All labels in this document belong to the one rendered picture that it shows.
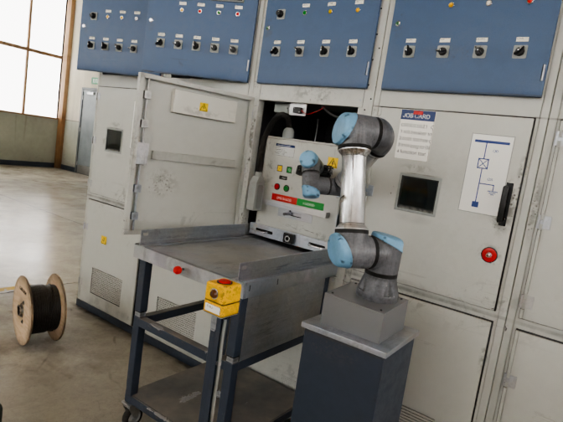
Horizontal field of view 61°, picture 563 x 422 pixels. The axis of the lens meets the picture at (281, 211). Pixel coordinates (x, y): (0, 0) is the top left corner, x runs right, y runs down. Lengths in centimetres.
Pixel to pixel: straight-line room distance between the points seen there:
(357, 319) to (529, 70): 110
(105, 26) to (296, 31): 139
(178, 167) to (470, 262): 140
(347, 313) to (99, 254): 224
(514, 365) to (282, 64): 167
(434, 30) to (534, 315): 117
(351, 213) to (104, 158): 221
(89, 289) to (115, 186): 78
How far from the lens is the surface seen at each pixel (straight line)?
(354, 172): 166
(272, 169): 252
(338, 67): 232
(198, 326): 289
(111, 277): 347
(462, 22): 214
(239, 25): 270
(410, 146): 210
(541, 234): 198
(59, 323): 318
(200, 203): 251
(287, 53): 249
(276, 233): 250
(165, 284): 304
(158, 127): 237
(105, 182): 348
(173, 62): 281
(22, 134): 1373
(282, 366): 257
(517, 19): 209
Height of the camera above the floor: 133
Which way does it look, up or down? 7 degrees down
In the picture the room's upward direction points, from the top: 8 degrees clockwise
